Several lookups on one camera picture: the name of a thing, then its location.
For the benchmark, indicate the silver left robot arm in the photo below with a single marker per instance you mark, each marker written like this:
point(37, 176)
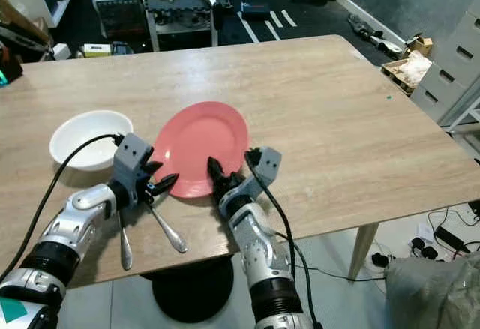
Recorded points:
point(71, 220)

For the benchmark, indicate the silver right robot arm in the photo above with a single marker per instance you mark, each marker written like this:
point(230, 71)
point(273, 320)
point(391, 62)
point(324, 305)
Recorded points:
point(262, 254)

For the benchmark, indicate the red round plate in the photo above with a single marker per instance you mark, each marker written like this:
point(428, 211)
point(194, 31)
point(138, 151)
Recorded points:
point(199, 138)

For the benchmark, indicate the silver metal fork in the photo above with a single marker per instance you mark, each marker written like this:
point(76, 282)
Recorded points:
point(171, 233)

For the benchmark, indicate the silver metal spoon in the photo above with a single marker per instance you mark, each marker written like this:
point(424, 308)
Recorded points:
point(125, 252)

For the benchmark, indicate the white round bowl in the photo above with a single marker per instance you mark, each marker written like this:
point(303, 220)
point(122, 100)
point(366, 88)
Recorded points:
point(82, 138)

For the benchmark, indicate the black round stool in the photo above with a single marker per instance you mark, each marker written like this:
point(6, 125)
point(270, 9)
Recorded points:
point(192, 293)

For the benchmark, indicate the small yellow box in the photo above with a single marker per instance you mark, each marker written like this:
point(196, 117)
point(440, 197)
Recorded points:
point(97, 50)

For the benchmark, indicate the wooden table leg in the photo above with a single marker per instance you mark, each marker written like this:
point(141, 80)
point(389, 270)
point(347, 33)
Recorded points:
point(363, 248)

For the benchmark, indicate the black power adapter on floor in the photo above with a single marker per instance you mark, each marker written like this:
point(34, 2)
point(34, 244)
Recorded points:
point(381, 258)

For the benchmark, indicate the black plastic crate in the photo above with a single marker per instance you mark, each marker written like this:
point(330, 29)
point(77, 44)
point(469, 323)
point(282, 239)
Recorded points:
point(120, 18)

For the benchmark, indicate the metal cart with robot parts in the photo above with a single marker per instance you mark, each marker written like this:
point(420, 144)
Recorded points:
point(184, 3)

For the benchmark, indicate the black speaker with coloured light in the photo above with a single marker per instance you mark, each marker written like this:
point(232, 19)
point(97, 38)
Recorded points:
point(9, 73)

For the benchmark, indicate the flat brown cardboard sheet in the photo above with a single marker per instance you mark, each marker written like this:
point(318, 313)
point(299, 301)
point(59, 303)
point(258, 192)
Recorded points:
point(19, 18)

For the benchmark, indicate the grey fabric bag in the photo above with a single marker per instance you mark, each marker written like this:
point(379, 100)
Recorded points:
point(435, 295)

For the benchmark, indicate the small brown cardboard box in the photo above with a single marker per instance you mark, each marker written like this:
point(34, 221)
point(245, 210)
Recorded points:
point(419, 45)

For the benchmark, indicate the grey drawer cabinet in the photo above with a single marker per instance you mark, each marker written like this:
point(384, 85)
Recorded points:
point(450, 63)

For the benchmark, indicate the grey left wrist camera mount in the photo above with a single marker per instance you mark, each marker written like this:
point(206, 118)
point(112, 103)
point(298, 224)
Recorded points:
point(131, 157)

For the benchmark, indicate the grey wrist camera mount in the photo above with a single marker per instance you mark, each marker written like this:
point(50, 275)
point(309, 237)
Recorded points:
point(131, 157)
point(259, 170)

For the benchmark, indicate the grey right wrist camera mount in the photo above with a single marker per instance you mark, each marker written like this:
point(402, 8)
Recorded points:
point(259, 170)

